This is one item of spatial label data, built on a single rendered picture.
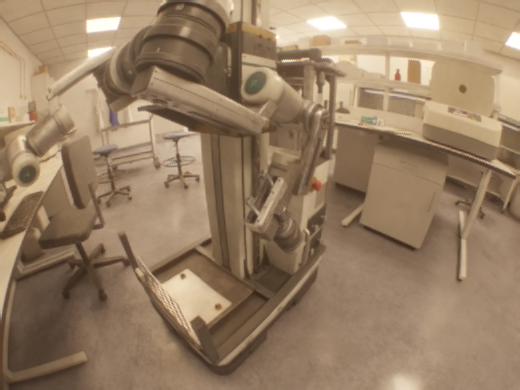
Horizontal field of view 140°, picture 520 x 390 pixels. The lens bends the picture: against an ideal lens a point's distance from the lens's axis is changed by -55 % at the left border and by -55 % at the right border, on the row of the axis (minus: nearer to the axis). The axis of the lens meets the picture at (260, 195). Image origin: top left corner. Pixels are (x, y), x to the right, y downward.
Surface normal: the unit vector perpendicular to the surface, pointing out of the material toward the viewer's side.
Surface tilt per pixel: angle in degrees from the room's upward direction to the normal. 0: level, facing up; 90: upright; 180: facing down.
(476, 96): 105
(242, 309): 0
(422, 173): 90
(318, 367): 0
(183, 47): 83
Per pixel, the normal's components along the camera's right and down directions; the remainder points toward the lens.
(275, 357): 0.00, -0.90
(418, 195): -0.74, 0.29
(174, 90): 0.76, 0.27
